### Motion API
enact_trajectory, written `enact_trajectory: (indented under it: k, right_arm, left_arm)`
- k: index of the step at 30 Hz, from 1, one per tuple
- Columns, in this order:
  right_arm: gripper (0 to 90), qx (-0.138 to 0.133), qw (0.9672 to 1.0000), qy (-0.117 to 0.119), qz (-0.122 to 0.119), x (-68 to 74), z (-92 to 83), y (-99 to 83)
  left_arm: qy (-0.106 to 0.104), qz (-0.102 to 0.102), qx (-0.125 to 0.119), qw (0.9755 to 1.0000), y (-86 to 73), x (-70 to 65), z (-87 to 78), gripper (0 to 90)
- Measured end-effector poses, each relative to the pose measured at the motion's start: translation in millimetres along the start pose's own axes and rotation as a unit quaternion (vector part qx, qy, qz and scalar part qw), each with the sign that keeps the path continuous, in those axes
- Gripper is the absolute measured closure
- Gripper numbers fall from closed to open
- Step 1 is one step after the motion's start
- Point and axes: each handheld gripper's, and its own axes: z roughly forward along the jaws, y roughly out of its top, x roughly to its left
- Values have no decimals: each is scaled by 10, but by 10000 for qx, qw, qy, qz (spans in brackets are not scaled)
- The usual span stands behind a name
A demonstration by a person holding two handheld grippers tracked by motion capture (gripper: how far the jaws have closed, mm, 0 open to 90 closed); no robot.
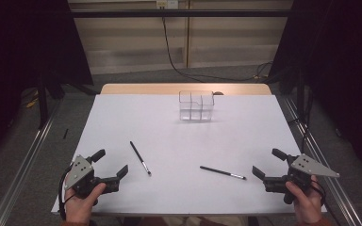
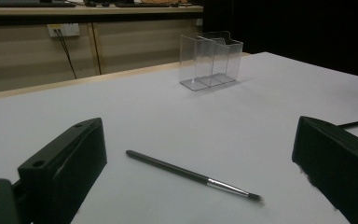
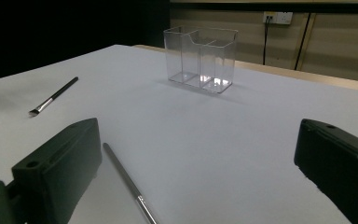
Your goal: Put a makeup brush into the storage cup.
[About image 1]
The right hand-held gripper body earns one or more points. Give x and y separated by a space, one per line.
308 166

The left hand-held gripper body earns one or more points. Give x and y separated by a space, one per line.
81 171

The black pen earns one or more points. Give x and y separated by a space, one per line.
221 172
139 157

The clear acrylic organizer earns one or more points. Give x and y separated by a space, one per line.
196 106

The person's left hand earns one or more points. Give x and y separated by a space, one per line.
78 210

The person's right hand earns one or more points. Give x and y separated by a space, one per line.
308 207

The black stand leg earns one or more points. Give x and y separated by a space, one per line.
43 103

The light wooden table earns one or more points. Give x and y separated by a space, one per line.
157 88

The black curtain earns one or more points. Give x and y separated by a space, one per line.
342 62
22 47

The black horizontal metal bar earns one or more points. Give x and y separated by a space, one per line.
169 13

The aluminium floor rail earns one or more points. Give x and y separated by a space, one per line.
22 169
333 185

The white wall outlet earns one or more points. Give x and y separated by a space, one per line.
167 3

